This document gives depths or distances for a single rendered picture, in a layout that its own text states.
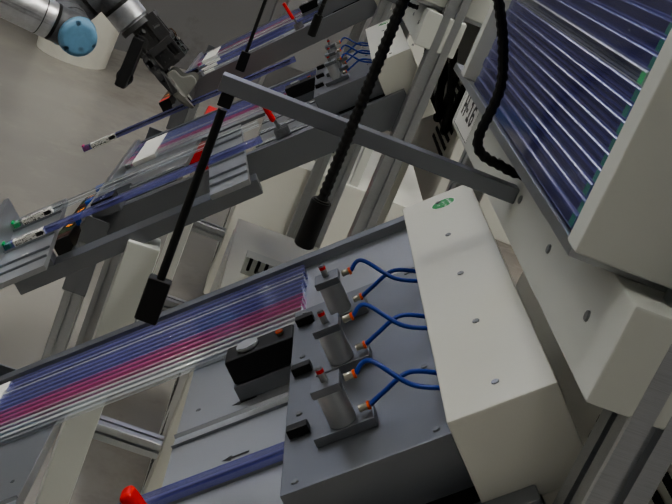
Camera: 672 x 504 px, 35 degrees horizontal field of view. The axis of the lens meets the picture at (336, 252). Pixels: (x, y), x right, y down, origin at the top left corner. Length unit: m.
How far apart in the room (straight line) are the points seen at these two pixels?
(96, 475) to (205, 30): 4.94
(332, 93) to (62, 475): 0.92
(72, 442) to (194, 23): 5.40
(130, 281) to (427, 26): 0.73
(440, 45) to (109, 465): 1.41
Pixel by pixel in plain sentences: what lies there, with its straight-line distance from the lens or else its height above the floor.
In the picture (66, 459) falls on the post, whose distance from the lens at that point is 2.19.
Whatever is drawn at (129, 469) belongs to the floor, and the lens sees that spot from 2.86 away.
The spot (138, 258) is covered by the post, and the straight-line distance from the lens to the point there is 1.98.
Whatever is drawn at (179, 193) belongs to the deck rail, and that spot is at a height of 0.86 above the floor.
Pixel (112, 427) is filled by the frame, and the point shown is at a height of 0.32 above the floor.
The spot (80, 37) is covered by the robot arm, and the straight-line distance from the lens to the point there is 2.17.
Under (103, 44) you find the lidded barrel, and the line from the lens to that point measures 6.52.
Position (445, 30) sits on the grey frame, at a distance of 2.07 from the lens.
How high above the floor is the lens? 1.54
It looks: 18 degrees down
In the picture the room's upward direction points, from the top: 23 degrees clockwise
